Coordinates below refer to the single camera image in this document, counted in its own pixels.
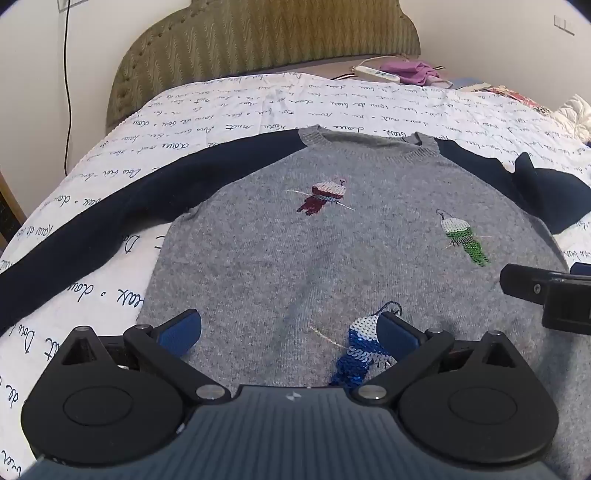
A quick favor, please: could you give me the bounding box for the black wall cable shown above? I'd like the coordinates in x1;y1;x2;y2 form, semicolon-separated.
62;0;75;176

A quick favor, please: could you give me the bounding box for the olive padded headboard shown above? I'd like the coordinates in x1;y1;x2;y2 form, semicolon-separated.
106;0;421;134

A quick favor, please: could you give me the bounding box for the purple cloth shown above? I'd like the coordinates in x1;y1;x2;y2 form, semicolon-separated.
379;59;453;88

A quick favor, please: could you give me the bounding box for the brown wooden frame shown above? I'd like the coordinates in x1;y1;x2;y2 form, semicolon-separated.
0;170;27;250

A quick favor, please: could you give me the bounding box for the white quilted blanket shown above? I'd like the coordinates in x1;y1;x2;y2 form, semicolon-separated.
554;95;591;144

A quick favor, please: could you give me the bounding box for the white power strip cord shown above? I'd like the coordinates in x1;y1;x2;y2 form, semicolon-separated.
355;54;409;70

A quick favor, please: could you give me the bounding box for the white script-printed bed sheet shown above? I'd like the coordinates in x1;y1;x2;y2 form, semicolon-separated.
0;71;591;480

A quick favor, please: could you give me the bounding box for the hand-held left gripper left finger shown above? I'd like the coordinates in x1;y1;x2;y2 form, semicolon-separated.
60;310;232;402

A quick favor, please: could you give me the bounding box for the grey sweater with navy sleeves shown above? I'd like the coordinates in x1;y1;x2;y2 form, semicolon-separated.
0;124;591;480

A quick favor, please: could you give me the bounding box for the white power strip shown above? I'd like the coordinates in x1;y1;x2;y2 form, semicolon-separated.
353;65;402;84

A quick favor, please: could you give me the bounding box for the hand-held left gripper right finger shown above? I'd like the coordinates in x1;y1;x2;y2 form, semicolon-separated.
353;313;525;403

